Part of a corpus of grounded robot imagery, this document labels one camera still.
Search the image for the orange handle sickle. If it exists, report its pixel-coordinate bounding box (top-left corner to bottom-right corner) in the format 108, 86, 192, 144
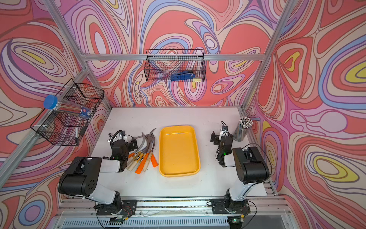
150, 134, 158, 168
135, 130, 154, 174

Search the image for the yellow plastic tray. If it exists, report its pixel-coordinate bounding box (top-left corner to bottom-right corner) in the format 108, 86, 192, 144
158, 126, 201, 177

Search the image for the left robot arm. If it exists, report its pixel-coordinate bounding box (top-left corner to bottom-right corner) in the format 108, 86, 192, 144
58, 130, 138, 217

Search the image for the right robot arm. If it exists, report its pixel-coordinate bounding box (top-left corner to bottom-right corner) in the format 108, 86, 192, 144
207, 122, 270, 215

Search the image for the silver bulldog clip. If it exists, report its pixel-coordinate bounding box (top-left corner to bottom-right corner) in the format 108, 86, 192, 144
108, 133, 113, 142

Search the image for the cup of pencils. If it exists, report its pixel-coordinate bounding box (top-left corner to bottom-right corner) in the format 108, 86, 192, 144
234, 116, 253, 142

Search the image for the black marker in basket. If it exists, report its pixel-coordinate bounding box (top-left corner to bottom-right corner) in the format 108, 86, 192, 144
75, 128, 79, 146

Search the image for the blue tool in basket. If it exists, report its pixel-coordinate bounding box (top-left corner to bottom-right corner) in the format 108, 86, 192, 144
171, 70, 195, 81

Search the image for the clear bottle blue cap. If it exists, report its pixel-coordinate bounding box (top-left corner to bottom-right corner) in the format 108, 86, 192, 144
43, 95, 92, 119

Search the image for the left wire basket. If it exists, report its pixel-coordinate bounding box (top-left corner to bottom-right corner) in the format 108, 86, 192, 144
30, 79, 104, 146

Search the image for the wire basket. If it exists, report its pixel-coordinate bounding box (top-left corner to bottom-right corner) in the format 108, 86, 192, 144
30, 79, 104, 146
144, 49, 206, 83

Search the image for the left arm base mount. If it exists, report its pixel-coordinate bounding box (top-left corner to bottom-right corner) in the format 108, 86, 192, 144
93, 199, 137, 217

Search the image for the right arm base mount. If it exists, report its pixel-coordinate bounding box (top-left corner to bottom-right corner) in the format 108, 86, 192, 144
208, 198, 251, 215

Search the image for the back wire basket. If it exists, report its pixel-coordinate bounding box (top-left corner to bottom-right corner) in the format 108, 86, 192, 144
144, 49, 206, 83

